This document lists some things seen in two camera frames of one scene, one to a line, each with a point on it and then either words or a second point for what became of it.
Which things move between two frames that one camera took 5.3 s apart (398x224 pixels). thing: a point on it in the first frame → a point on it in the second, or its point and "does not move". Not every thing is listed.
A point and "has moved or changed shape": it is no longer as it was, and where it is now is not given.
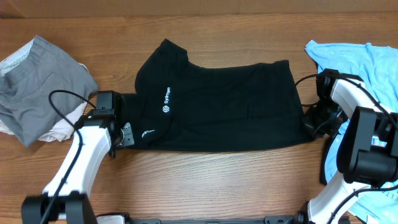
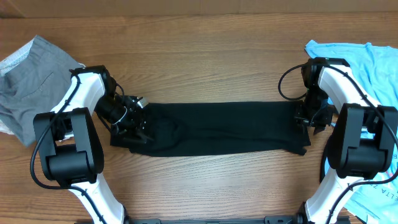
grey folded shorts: (38, 91) does not move
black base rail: (268, 220) does not move
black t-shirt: (181, 106) has moved or changed shape
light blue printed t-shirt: (378, 66) does not move
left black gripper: (129, 139) → (135, 125)
